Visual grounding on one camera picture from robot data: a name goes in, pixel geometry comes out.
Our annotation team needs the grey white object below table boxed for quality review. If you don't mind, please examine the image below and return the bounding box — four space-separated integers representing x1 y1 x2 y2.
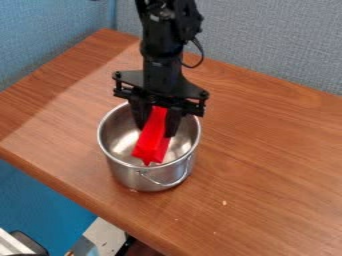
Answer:
63 218 125 256

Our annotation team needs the red cross-shaped plastic bar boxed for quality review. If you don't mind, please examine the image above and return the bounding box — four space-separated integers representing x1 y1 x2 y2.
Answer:
130 106 169 166

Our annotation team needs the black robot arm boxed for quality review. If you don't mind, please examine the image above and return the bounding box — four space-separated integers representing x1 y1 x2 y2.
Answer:
112 0 209 138

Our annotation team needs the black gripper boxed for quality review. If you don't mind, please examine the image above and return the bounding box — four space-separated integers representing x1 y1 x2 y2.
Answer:
112 57 209 138

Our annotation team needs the stainless steel pot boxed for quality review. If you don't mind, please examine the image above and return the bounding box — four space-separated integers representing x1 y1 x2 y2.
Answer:
96 103 201 192

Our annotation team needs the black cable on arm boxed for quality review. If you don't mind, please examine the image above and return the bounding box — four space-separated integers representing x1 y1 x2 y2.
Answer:
180 36 205 70

